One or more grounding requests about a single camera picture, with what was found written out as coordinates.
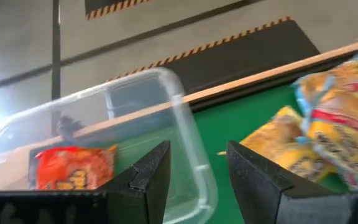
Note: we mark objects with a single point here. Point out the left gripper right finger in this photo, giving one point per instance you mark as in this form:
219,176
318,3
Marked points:
253,183

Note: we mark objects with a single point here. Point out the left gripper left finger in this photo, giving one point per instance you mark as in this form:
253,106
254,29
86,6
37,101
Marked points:
148,186

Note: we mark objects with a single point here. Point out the yellow chicken ramen packet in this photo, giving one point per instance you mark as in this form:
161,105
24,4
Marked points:
278,143

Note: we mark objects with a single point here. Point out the red spicy chicken noodle packet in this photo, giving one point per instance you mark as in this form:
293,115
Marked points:
73,168

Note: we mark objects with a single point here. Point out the clear plastic container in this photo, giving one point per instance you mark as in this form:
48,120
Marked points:
182,130

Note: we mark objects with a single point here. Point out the black hazard-striped floor mat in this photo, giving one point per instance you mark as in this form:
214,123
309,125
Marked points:
104,4
244,53

